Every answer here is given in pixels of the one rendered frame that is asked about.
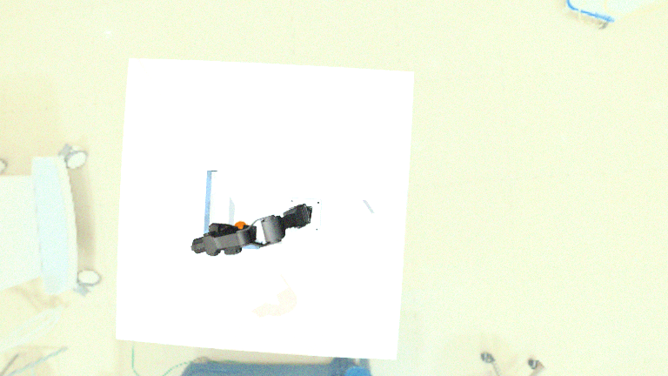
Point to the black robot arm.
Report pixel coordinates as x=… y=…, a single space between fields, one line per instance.
x=212 y=243

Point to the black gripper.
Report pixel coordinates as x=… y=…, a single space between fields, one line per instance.
x=232 y=228

